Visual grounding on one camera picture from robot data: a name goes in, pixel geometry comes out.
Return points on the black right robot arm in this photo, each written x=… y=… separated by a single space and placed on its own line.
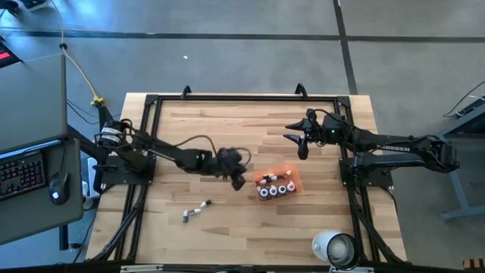
x=398 y=146

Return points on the white box under desk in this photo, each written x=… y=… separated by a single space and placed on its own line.
x=89 y=199

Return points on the large bottle black cap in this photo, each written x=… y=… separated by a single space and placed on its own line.
x=282 y=189

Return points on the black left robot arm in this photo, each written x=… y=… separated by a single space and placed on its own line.
x=170 y=151

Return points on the silver frame bracket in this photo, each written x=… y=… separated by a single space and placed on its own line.
x=142 y=268
x=365 y=270

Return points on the black aluminium table frame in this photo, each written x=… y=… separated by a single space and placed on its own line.
x=246 y=98

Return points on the striped block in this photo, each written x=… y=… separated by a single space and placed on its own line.
x=473 y=264

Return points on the white insulated tumbler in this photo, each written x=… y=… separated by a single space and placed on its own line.
x=322 y=244

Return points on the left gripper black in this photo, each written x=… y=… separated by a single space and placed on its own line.
x=229 y=163

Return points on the backlit black keyboard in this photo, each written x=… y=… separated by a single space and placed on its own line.
x=20 y=176

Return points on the gray keyboard table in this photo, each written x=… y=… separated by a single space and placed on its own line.
x=38 y=220

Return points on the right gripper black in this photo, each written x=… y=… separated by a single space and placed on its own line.
x=329 y=130

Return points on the large bottle purple cap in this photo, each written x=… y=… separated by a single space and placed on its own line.
x=273 y=190

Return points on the black computer mouse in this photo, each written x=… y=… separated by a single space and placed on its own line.
x=58 y=187

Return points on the small dark blue dropper bottle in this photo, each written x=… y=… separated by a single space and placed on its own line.
x=270 y=176

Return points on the dark gray desk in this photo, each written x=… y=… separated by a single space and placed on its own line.
x=30 y=106

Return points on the large bottle pink cap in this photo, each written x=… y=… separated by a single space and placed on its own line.
x=291 y=186

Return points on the orange translucent plastic bin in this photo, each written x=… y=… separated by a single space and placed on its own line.
x=298 y=182

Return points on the small gray food coloring bottle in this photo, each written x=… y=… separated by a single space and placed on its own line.
x=185 y=217

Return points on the small black food coloring bottle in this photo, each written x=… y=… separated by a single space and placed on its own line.
x=205 y=203

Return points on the blue-gray desk frame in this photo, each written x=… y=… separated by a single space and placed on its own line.
x=452 y=189

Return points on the large bottle blue cap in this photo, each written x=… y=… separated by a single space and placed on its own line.
x=264 y=192

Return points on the small red food coloring bottle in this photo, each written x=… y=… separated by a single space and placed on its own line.
x=279 y=177

